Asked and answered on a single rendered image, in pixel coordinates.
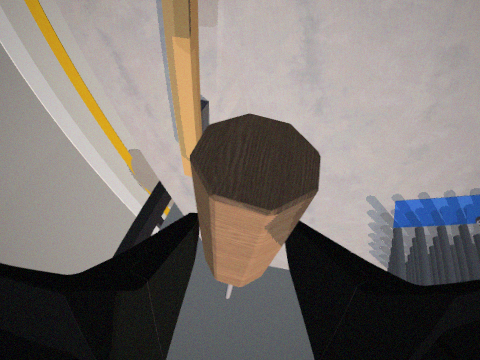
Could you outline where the blue flat strip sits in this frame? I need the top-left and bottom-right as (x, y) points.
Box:
(393, 195), (480, 228)

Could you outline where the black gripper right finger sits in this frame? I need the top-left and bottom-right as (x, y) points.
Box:
(285, 220), (480, 360)

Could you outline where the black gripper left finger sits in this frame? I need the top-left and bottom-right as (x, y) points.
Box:
(0, 213), (199, 360)

